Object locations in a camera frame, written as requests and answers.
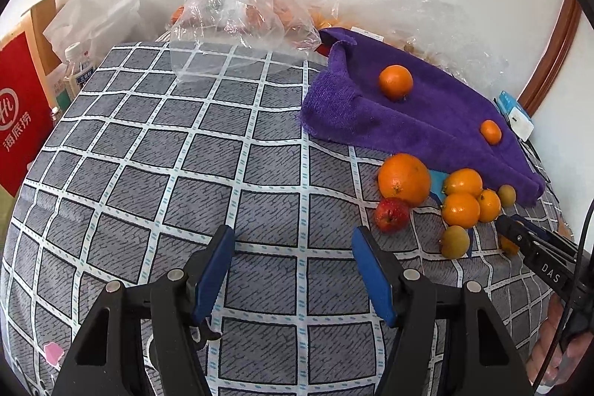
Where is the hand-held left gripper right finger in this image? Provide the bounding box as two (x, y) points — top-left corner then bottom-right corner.
(351, 226), (532, 396)

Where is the wooden door frame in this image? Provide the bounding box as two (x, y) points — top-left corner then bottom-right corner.
(517, 0), (582, 117)

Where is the clear plastic bag with mandarins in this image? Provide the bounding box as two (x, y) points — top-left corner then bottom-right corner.
(316, 0), (510, 87)

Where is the brown cardboard box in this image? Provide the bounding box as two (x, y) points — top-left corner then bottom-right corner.
(19, 0), (59, 53)

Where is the grey checked bed sheet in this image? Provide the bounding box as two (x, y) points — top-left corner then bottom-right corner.
(0, 40), (577, 396)

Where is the thin black cable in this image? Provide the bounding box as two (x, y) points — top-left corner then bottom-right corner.
(531, 196), (594, 394)

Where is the clear plastic bottle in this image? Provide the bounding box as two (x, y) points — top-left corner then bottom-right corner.
(49, 43), (96, 109)

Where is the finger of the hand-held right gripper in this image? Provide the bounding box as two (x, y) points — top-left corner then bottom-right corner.
(514, 214), (579, 251)
(496, 214), (542, 253)

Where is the red apple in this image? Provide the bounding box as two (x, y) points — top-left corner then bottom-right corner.
(374, 197), (411, 234)

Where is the empty clear plastic bag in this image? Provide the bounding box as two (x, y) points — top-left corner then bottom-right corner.
(168, 0), (323, 83)

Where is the person's right hand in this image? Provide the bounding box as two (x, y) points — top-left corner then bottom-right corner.
(530, 298), (570, 386)

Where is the white plastic bag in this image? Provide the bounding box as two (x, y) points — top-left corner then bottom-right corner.
(43, 0), (140, 67)

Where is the white and blue tissue pack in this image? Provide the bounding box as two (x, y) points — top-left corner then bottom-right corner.
(494, 90), (535, 141)

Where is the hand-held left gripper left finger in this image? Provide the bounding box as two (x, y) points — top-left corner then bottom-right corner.
(51, 224), (236, 396)

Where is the purple towel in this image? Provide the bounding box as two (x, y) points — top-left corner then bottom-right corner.
(299, 27), (545, 207)

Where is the red paper bag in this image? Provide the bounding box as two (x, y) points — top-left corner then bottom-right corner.
(0, 31), (55, 197)

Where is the large orange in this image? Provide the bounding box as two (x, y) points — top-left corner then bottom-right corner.
(377, 153), (432, 207)

